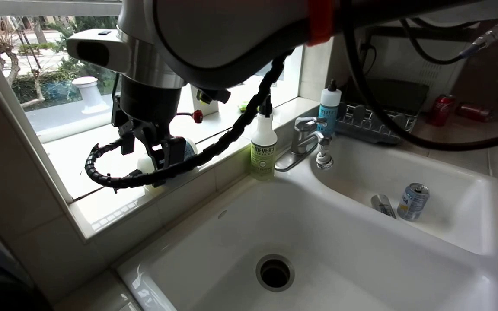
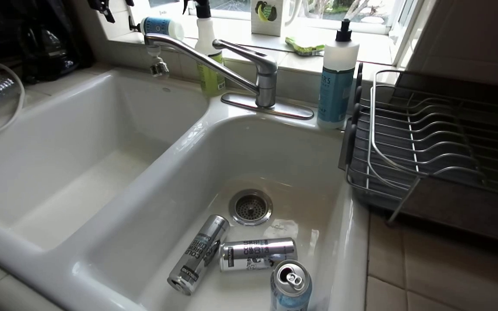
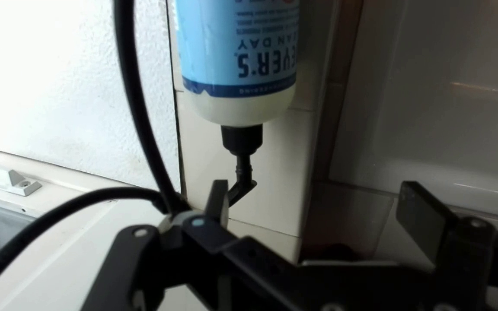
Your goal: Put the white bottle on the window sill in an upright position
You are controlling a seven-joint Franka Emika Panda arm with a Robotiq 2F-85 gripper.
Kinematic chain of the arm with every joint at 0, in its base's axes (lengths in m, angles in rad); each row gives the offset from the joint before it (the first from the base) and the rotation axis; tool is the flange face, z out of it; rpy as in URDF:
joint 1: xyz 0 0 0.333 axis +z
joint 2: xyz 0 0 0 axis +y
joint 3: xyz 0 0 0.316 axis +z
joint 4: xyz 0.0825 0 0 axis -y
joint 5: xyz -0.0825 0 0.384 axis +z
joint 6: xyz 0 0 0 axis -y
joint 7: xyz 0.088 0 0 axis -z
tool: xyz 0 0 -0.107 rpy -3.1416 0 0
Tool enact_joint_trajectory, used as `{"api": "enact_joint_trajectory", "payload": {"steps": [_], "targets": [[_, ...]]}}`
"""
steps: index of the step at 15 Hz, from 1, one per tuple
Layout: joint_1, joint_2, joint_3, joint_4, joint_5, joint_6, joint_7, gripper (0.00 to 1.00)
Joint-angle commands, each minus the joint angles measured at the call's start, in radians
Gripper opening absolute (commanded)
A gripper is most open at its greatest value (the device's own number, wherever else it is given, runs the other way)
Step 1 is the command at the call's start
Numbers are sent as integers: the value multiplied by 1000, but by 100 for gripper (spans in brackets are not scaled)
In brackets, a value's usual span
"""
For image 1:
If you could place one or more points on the white double sink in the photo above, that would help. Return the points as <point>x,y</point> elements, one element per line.
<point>342,230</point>

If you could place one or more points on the black rectangular object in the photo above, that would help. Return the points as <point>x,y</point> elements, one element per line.
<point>399,95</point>

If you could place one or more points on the blue printed drink can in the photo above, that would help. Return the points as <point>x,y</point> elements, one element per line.
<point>414,200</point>

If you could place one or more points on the chrome sink faucet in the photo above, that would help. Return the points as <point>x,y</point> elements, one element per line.
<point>304,140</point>

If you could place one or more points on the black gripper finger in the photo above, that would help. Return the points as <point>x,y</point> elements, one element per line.
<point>172,152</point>
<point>129,140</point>

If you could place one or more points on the red drink can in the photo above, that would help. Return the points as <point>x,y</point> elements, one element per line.
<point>442,109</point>
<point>473,110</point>

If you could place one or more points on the white garden pedestal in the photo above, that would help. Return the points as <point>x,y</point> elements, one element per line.
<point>91,91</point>

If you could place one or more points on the green soap pump bottle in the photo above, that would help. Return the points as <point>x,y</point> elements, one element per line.
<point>264,152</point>

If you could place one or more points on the small red knob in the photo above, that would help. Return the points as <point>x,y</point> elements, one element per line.
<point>198,116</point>

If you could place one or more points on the grey dish rack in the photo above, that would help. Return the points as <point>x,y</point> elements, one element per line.
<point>371,129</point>

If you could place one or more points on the white window frame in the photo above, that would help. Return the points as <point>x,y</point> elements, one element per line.
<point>43,7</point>

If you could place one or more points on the blue soap bottle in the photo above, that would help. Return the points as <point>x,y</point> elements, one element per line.
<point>330,114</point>

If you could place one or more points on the open black sink drain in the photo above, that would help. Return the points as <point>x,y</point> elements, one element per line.
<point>276,273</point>

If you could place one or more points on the white carton box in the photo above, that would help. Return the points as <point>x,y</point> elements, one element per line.
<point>207,105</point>

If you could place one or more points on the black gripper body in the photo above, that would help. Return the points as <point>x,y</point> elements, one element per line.
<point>148,103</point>

